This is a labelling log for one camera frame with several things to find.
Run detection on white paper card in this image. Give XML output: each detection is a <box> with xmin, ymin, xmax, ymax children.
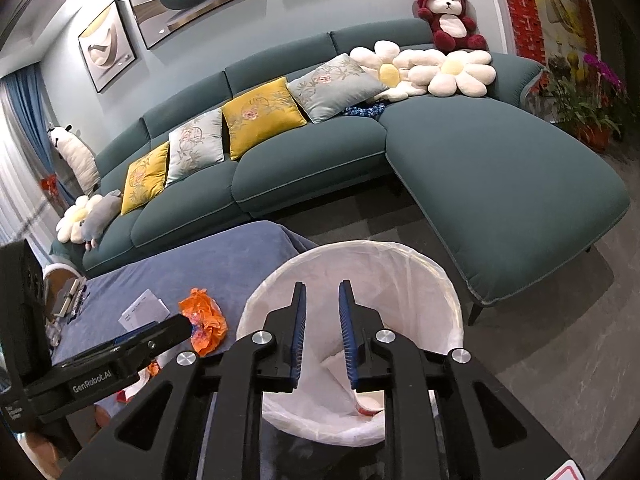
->
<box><xmin>119</xmin><ymin>288</ymin><xmax>170</xmax><ymax>332</ymax></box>

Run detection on red and white bear plush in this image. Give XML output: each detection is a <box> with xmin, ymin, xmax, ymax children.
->
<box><xmin>414</xmin><ymin>0</ymin><xmax>489</xmax><ymax>54</ymax></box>

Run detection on grey plush animal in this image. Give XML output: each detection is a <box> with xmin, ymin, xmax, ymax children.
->
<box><xmin>81</xmin><ymin>189</ymin><xmax>124</xmax><ymax>252</ymax></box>

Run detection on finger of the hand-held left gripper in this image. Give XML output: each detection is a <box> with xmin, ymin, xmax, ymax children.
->
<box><xmin>113</xmin><ymin>312</ymin><xmax>194</xmax><ymax>362</ymax></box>

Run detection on wide framed ring painting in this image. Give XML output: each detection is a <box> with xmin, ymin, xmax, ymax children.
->
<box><xmin>126</xmin><ymin>0</ymin><xmax>269</xmax><ymax>51</ymax></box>

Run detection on white curved chair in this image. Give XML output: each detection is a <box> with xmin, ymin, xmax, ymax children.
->
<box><xmin>42</xmin><ymin>262</ymin><xmax>90</xmax><ymax>322</ymax></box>

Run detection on pale grey embroidered pillow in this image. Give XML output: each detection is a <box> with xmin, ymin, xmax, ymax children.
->
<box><xmin>166</xmin><ymin>109</ymin><xmax>224</xmax><ymax>184</ymax></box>

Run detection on white panda plush pillow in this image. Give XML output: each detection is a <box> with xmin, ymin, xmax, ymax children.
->
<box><xmin>47</xmin><ymin>124</ymin><xmax>102</xmax><ymax>196</ymax></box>

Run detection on teal sectional sofa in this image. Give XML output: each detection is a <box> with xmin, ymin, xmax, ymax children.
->
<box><xmin>49</xmin><ymin>17</ymin><xmax>631</xmax><ymax>306</ymax></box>

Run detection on potted purple orchid plant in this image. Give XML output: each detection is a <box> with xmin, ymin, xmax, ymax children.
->
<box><xmin>546</xmin><ymin>50</ymin><xmax>627</xmax><ymax>154</ymax></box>

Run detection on white flower cushion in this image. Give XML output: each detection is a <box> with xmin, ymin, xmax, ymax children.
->
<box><xmin>55</xmin><ymin>194</ymin><xmax>104</xmax><ymax>244</ymax></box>
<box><xmin>409</xmin><ymin>50</ymin><xmax>496</xmax><ymax>99</ymax></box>
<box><xmin>349</xmin><ymin>40</ymin><xmax>417</xmax><ymax>104</ymax></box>

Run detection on grey floral embroidered pillow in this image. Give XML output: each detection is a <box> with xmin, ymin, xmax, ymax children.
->
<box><xmin>286</xmin><ymin>54</ymin><xmax>390</xmax><ymax>124</ymax></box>

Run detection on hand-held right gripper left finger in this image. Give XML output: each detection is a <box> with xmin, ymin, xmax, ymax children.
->
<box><xmin>60</xmin><ymin>281</ymin><xmax>308</xmax><ymax>480</ymax></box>

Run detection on abstract framed painting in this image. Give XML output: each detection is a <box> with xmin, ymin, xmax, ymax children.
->
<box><xmin>77</xmin><ymin>0</ymin><xmax>137</xmax><ymax>94</ymax></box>

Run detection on small yellow embroidered pillow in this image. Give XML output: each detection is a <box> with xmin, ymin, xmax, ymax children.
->
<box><xmin>121</xmin><ymin>141</ymin><xmax>171</xmax><ymax>214</ymax></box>

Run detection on blue curtain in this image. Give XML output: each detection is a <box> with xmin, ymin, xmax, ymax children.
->
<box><xmin>0</xmin><ymin>62</ymin><xmax>55</xmax><ymax>171</ymax></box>

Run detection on red and white cup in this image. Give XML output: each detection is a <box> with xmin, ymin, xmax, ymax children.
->
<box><xmin>354</xmin><ymin>390</ymin><xmax>387</xmax><ymax>419</ymax></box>

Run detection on white sheer curtain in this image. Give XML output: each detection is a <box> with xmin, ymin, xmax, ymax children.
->
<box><xmin>0</xmin><ymin>110</ymin><xmax>81</xmax><ymax>261</ymax></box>

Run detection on bin with white liner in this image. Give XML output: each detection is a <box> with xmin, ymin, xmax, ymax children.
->
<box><xmin>235</xmin><ymin>241</ymin><xmax>465</xmax><ymax>448</ymax></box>

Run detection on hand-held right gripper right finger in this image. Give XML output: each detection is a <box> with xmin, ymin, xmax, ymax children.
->
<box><xmin>338</xmin><ymin>279</ymin><xmax>586</xmax><ymax>480</ymax></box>

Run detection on blue beaded item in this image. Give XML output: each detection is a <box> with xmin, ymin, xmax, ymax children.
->
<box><xmin>342</xmin><ymin>102</ymin><xmax>389</xmax><ymax>119</ymax></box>

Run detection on red floral wall mural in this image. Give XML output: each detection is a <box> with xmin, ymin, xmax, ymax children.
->
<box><xmin>492</xmin><ymin>0</ymin><xmax>603</xmax><ymax>63</ymax></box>

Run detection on large yellow embroidered pillow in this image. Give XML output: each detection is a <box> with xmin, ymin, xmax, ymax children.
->
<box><xmin>222</xmin><ymin>79</ymin><xmax>309</xmax><ymax>161</ymax></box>

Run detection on orange plastic bag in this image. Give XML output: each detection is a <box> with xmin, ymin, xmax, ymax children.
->
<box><xmin>179</xmin><ymin>287</ymin><xmax>229</xmax><ymax>358</ymax></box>

